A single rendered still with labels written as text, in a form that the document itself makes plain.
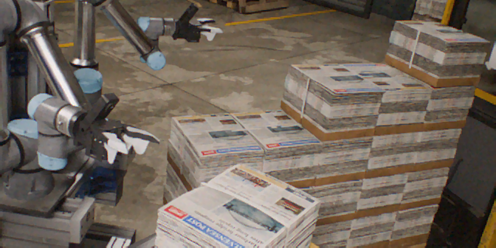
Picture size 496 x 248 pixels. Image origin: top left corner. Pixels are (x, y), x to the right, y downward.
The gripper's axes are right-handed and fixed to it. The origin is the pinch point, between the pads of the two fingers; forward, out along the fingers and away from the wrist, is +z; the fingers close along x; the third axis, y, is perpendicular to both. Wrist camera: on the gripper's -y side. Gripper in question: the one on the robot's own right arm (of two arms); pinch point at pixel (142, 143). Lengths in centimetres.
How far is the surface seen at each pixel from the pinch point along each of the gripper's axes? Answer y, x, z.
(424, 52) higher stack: -20, -174, 24
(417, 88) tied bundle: -4, -161, 28
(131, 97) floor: 90, -258, -217
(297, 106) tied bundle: 15, -135, -17
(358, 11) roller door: 3, -829, -221
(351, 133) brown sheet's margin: 19, -135, 11
